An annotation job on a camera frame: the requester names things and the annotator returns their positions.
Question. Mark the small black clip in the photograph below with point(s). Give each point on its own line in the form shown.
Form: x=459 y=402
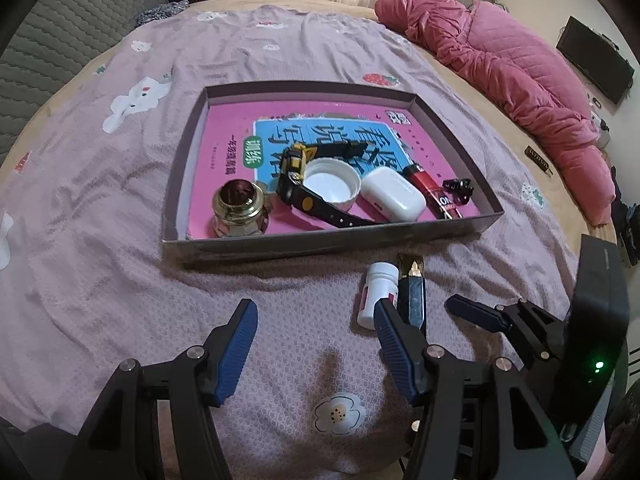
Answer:
x=457 y=190

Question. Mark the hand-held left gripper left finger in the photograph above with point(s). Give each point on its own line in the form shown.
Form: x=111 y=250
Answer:
x=235 y=355

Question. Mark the person's right forearm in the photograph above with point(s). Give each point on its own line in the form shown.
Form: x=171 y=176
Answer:
x=624 y=425

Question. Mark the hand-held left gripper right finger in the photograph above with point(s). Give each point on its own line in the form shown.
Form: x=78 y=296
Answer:
x=397 y=355

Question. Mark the grey quilted headboard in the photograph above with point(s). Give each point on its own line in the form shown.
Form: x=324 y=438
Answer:
x=60 y=20

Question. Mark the pink quilt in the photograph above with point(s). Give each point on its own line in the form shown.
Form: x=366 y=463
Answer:
x=500 y=70

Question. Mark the red lighter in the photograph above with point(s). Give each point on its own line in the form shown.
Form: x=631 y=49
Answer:
x=435 y=190

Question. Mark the black flat television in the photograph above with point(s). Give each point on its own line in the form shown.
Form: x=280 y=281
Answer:
x=595 y=60

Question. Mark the small black bar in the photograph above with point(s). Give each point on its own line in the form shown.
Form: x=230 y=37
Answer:
x=537 y=160

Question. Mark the purple printed bed sheet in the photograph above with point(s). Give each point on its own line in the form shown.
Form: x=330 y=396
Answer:
x=100 y=235

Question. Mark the black and yellow watch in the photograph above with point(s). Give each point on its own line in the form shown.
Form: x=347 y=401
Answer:
x=292 y=185

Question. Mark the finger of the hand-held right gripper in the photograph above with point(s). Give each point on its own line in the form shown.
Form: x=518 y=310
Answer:
x=475 y=312

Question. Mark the dark patterned cloth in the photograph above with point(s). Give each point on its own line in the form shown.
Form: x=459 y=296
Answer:
x=160 y=12

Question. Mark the white earbud case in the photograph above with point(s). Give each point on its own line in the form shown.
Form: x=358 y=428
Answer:
x=392 y=195

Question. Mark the white ribbed jar lid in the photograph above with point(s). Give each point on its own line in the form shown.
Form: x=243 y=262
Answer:
x=330 y=185

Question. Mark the shallow cardboard box tray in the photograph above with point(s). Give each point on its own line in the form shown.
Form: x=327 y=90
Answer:
x=300 y=247

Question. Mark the pink and blue book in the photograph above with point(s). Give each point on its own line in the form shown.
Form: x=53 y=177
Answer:
x=225 y=130

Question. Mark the white pill bottle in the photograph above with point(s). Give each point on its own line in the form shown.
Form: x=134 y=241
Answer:
x=375 y=285

